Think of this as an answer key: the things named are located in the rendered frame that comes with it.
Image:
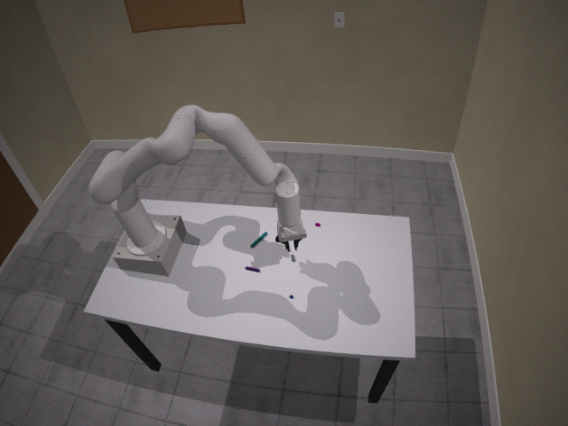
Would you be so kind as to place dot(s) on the teal rectangular rod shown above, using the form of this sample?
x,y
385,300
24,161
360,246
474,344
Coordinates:
x,y
260,238

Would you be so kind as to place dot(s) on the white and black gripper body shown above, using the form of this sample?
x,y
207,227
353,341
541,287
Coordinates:
x,y
280,228

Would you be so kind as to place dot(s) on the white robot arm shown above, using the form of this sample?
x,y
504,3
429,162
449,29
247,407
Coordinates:
x,y
175,143

